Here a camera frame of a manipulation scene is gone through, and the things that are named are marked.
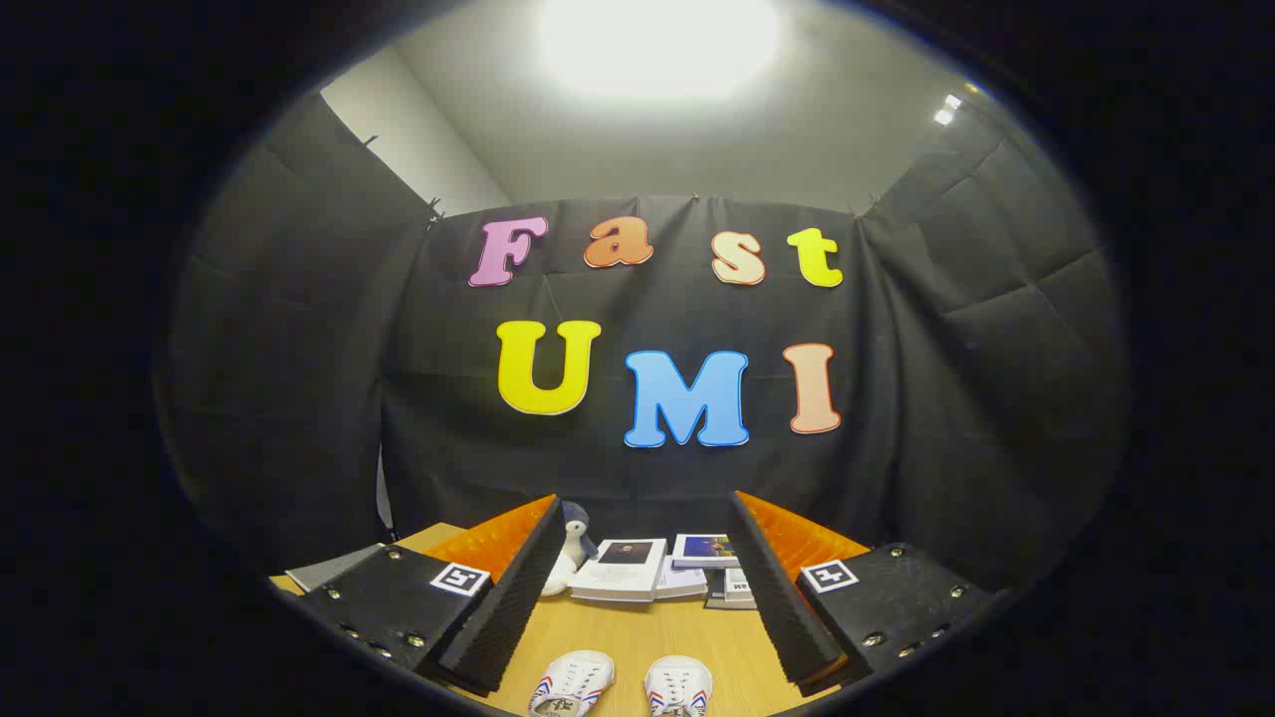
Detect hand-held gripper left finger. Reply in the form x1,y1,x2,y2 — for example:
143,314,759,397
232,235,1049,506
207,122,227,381
297,493,567,696

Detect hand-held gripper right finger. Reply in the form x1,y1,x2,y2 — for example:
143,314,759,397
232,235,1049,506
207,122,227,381
727,490,999,698

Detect white canvas shoe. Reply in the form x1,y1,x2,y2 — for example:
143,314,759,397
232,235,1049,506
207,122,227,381
528,650,616,717
643,654,714,717

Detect grey fabric storage box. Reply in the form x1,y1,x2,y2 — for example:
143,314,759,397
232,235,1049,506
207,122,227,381
285,543,384,595

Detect white round plush toy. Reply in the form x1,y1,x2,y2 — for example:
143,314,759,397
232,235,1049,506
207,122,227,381
541,543,584,598

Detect dark cover book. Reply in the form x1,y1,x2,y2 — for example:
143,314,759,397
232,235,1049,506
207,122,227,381
703,568,758,610

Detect blue cover book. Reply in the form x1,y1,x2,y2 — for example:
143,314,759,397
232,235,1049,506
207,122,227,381
671,533,740,571

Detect thin white book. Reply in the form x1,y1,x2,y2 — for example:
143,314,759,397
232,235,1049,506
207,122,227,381
652,558,710,600

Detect penguin plush toy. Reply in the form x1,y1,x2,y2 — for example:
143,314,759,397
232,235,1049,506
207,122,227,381
561,501,599,559

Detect thick white book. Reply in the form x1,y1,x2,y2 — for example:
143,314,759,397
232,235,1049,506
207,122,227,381
570,538,668,603

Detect black backdrop cloth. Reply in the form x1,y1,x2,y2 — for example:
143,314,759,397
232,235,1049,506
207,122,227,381
154,90,1132,598

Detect bright ceiling light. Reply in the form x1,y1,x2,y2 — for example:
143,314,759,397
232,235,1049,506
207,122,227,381
538,0,783,101

